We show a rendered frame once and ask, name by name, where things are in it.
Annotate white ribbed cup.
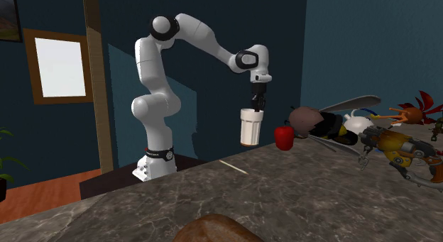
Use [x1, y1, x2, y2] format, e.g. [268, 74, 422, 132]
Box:
[240, 108, 265, 147]

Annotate red apple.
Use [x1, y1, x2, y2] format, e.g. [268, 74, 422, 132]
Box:
[273, 125, 295, 152]

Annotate bee figure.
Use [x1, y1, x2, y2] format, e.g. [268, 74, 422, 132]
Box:
[285, 94, 382, 157]

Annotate thin pale wooden stick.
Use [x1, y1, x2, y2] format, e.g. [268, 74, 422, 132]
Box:
[218, 159, 250, 175]

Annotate white teapot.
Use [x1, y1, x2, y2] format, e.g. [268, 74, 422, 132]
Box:
[342, 109, 376, 135]

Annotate brown bread loaf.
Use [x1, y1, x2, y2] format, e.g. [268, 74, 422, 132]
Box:
[172, 213, 265, 242]

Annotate yellow grey toy gun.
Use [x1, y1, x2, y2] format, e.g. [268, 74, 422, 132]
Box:
[357, 125, 443, 192]

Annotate orange bird figure red feathers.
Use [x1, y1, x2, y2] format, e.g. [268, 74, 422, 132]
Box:
[371, 90, 443, 126]

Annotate dark robot stand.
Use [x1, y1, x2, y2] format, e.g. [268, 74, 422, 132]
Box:
[79, 153, 209, 201]

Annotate small dark green figure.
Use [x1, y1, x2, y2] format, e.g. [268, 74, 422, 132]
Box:
[430, 117, 443, 143]

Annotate brown framed window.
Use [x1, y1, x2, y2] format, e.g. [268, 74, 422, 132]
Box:
[22, 28, 94, 106]

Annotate green potted plant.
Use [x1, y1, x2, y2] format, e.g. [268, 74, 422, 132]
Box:
[0, 126, 28, 203]

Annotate dark framed wall picture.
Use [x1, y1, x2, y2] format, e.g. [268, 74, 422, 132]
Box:
[0, 0, 23, 43]

